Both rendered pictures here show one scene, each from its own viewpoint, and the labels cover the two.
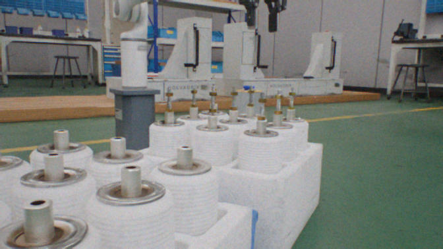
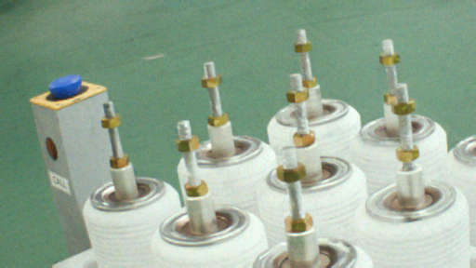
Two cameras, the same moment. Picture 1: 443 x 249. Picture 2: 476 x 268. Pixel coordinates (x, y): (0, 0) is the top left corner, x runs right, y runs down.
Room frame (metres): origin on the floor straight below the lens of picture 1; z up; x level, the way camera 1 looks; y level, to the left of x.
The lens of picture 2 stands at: (0.64, 0.66, 0.55)
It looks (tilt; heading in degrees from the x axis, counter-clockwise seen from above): 18 degrees down; 294
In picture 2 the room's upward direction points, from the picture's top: 9 degrees counter-clockwise
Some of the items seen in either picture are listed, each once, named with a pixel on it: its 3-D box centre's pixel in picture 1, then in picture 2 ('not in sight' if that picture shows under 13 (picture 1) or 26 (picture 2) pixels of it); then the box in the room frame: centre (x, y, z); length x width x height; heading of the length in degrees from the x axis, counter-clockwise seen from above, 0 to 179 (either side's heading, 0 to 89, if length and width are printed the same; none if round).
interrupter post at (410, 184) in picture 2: (212, 122); (410, 186); (0.83, 0.02, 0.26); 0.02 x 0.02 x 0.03
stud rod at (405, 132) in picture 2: (212, 103); (405, 131); (0.83, 0.02, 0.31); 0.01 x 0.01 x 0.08; 61
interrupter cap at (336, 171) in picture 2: (233, 122); (310, 175); (0.93, -0.04, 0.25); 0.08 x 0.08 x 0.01
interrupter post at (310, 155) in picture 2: (233, 116); (307, 161); (0.93, -0.04, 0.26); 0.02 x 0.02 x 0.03
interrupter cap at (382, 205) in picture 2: (212, 128); (411, 201); (0.83, 0.02, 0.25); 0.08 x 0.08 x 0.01
